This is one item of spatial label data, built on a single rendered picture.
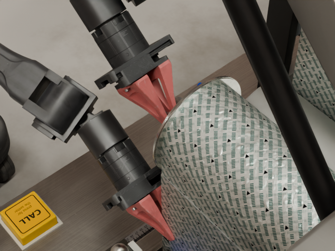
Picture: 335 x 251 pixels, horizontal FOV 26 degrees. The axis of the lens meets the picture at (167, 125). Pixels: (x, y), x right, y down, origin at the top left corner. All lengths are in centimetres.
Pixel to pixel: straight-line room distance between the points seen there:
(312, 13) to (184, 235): 68
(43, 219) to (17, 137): 134
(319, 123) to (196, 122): 19
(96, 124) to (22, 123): 161
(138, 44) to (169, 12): 205
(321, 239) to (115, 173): 67
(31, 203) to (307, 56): 55
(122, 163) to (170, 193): 9
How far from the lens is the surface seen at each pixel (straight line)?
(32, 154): 251
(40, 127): 103
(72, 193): 130
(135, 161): 101
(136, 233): 124
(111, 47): 92
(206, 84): 87
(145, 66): 92
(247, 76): 147
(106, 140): 100
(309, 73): 101
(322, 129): 96
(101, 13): 92
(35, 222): 124
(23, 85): 103
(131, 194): 99
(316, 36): 35
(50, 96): 102
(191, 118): 86
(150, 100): 92
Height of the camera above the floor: 196
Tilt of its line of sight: 50 degrees down
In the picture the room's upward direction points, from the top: straight up
